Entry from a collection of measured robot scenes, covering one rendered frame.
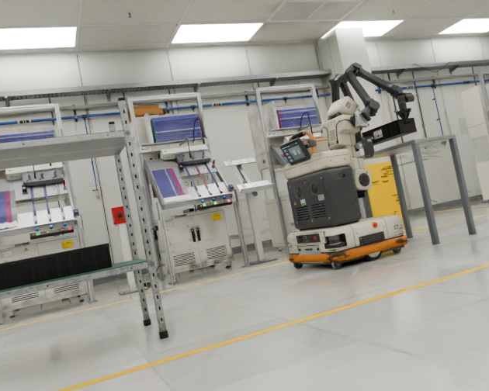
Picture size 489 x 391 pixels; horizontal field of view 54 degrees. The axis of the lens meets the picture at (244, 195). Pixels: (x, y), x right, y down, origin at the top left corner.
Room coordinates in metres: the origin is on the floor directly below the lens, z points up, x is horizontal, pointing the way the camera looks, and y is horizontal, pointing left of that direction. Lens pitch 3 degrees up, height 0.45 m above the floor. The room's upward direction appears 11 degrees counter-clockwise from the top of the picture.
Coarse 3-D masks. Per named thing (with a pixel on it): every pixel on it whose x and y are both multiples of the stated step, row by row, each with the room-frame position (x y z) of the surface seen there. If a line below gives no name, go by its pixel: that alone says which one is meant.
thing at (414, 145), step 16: (400, 144) 3.68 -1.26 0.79; (416, 144) 3.55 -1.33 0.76; (416, 160) 3.57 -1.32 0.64; (400, 176) 4.34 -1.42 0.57; (400, 192) 4.33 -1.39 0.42; (464, 192) 3.73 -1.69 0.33; (368, 208) 4.14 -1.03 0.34; (464, 208) 3.76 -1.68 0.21; (432, 224) 3.55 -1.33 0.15; (432, 240) 3.57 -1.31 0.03
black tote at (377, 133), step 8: (400, 120) 3.59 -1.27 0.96; (408, 120) 3.63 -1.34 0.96; (376, 128) 3.79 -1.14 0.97; (384, 128) 3.71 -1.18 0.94; (392, 128) 3.64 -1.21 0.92; (400, 128) 3.58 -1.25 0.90; (408, 128) 3.62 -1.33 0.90; (368, 136) 3.89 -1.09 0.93; (376, 136) 3.80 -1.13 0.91; (384, 136) 3.73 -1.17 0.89; (392, 136) 3.66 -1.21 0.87; (400, 136) 3.74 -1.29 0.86
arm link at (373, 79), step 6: (354, 66) 3.64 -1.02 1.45; (360, 66) 3.64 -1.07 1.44; (360, 72) 3.65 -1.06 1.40; (366, 72) 3.66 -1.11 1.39; (366, 78) 3.66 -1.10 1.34; (372, 78) 3.64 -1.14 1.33; (378, 78) 3.65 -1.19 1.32; (378, 84) 3.64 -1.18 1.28; (384, 84) 3.63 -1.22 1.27; (390, 84) 3.63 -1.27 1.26; (390, 90) 3.63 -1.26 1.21; (396, 90) 3.61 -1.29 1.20; (402, 90) 3.62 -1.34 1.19; (396, 96) 3.65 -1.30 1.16
